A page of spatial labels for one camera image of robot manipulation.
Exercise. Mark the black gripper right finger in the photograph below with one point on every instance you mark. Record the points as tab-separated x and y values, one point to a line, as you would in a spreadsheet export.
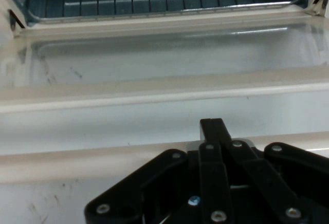
272	183

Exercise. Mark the cream toaster oven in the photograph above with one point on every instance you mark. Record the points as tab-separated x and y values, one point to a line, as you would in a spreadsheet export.
4	0

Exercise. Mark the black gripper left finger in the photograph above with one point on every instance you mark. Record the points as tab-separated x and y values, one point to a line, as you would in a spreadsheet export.
213	183

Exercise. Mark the glass oven door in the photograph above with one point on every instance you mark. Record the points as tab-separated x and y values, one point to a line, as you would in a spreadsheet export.
154	59

